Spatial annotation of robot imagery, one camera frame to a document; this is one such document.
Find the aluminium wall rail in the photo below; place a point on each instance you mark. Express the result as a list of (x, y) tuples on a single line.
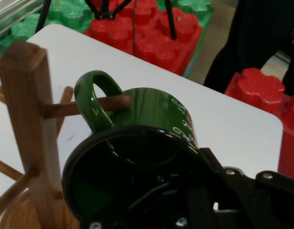
[(8, 12)]

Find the green foam block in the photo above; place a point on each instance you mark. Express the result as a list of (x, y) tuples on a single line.
[(65, 14), (196, 7)]

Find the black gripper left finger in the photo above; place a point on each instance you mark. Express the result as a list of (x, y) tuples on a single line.
[(175, 205)]

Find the black camera tripod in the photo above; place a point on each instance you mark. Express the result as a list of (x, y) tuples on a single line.
[(171, 23)]

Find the dark green ceramic mug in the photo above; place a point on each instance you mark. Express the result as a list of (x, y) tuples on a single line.
[(149, 107)]

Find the wooden mug tree stand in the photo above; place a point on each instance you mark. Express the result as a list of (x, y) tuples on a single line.
[(25, 95)]

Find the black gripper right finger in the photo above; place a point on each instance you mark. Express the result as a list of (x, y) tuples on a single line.
[(256, 202)]

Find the large red foam block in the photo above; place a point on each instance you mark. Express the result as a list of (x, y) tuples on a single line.
[(156, 47)]

